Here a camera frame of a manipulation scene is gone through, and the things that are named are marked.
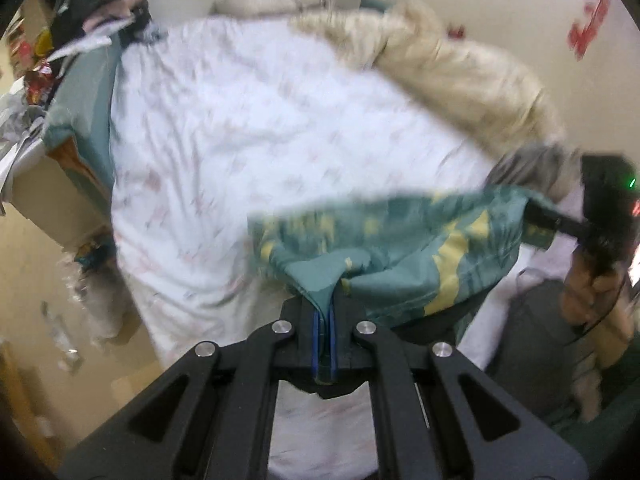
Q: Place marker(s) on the cream yellow duvet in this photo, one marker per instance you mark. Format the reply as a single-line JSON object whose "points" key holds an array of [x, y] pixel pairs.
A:
{"points": [[482, 89]]}

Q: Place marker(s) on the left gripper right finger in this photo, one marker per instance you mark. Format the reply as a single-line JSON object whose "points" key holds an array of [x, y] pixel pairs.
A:
{"points": [[438, 416]]}

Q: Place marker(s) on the white floral bed sheet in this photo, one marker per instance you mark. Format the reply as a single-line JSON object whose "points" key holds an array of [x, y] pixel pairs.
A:
{"points": [[223, 119]]}

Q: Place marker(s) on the grey tabby cat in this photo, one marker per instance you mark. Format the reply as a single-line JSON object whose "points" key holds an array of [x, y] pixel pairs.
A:
{"points": [[552, 170]]}

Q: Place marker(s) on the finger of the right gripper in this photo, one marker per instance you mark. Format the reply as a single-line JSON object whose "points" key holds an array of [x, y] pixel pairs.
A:
{"points": [[548, 219]]}

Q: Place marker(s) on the person's right hand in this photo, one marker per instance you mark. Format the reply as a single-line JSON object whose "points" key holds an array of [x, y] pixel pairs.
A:
{"points": [[600, 305]]}

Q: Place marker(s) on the green yellow patterned pants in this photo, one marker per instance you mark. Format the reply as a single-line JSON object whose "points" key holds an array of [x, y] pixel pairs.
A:
{"points": [[403, 257]]}

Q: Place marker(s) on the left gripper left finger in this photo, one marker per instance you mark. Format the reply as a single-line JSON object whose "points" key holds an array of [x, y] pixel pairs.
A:
{"points": [[209, 416]]}

